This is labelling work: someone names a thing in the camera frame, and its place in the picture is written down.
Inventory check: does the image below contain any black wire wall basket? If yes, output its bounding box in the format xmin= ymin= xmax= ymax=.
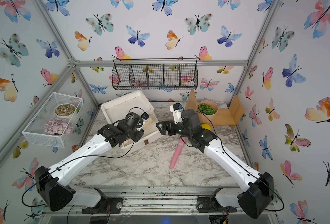
xmin=110 ymin=58 xmax=198 ymax=92

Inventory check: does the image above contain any white bowl of seeds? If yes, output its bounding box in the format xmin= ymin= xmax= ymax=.
xmin=54 ymin=103 xmax=76 ymax=119

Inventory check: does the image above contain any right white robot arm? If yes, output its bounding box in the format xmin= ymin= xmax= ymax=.
xmin=156 ymin=110 xmax=275 ymax=219

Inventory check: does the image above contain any white plastic drawer cabinet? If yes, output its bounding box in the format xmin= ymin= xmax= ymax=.
xmin=101 ymin=90 xmax=161 ymax=150

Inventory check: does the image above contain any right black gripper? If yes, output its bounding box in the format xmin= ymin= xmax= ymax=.
xmin=156 ymin=119 xmax=194 ymax=141

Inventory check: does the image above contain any white top drawer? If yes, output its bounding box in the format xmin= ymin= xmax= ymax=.
xmin=120 ymin=113 xmax=163 ymax=150

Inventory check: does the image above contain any peach pot green plant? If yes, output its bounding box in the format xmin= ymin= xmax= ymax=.
xmin=198 ymin=100 xmax=218 ymax=115

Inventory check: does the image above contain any pink toy microphone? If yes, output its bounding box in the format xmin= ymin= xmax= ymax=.
xmin=170 ymin=137 xmax=187 ymax=169

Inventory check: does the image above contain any pink flower petals pile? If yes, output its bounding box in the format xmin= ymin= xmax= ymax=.
xmin=44 ymin=118 xmax=73 ymax=136

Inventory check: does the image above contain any wooden shelf stand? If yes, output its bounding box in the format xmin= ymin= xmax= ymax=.
xmin=185 ymin=90 xmax=245 ymax=129

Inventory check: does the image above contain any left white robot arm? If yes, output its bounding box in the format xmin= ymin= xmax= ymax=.
xmin=34 ymin=112 xmax=150 ymax=213

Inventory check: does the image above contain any yellow lidded jar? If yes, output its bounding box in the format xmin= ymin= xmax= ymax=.
xmin=201 ymin=124 xmax=211 ymax=131

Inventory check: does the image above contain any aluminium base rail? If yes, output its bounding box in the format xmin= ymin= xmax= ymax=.
xmin=40 ymin=187 xmax=283 ymax=224

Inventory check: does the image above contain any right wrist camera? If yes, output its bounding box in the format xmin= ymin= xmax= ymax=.
xmin=170 ymin=103 xmax=183 ymax=124

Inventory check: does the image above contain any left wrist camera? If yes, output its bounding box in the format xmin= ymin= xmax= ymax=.
xmin=141 ymin=113 xmax=150 ymax=122

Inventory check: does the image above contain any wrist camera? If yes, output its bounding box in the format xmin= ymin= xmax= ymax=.
xmin=141 ymin=113 xmax=150 ymax=122
xmin=170 ymin=103 xmax=183 ymax=124

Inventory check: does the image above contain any wooden rolling pin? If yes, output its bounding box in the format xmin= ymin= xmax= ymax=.
xmin=124 ymin=117 xmax=153 ymax=146

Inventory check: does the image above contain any white mesh wall basket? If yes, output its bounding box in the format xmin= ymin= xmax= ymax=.
xmin=22 ymin=92 xmax=83 ymax=147

